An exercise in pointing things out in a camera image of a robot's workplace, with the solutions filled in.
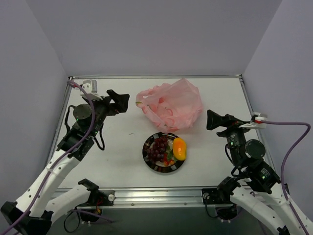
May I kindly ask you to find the yellow orange fake fruit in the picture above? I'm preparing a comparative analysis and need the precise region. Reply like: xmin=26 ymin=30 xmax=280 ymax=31
xmin=172 ymin=138 xmax=186 ymax=161

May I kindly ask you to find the pink plastic bag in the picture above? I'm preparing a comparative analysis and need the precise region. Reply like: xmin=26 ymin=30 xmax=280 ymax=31
xmin=135 ymin=78 xmax=203 ymax=133

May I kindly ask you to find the dark red grape bunch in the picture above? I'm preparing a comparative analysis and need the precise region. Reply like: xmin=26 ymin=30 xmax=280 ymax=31
xmin=147 ymin=137 xmax=168 ymax=163

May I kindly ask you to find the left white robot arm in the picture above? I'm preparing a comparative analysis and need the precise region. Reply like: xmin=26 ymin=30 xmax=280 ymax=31
xmin=0 ymin=90 xmax=130 ymax=235

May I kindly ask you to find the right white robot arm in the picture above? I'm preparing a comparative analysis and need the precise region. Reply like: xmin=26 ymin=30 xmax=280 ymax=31
xmin=206 ymin=110 xmax=313 ymax=235

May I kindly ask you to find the black rimmed ceramic plate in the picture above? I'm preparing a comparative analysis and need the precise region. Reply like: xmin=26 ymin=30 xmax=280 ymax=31
xmin=142 ymin=132 xmax=185 ymax=174

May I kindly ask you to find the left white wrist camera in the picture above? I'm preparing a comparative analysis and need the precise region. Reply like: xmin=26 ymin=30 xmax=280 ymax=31
xmin=80 ymin=79 xmax=102 ymax=100

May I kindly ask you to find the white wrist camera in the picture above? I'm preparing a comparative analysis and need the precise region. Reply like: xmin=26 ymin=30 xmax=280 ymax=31
xmin=80 ymin=79 xmax=102 ymax=100
xmin=239 ymin=112 xmax=268 ymax=130

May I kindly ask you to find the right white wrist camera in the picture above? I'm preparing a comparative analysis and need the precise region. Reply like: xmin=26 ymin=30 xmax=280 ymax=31
xmin=239 ymin=112 xmax=268 ymax=130

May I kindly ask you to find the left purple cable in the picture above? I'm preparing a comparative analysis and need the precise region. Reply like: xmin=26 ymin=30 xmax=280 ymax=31
xmin=0 ymin=80 xmax=113 ymax=235

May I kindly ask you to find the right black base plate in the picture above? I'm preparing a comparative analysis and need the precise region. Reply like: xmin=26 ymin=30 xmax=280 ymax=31
xmin=201 ymin=188 xmax=231 ymax=205

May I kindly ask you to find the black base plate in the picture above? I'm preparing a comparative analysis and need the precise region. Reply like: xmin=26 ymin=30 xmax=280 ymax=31
xmin=201 ymin=188 xmax=231 ymax=205
xmin=91 ymin=189 xmax=116 ymax=206

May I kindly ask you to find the aluminium front rail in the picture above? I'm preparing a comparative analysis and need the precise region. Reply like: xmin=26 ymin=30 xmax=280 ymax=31
xmin=52 ymin=187 xmax=235 ymax=209

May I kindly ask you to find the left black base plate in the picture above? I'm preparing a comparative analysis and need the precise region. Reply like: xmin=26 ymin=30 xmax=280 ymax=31
xmin=91 ymin=189 xmax=116 ymax=206

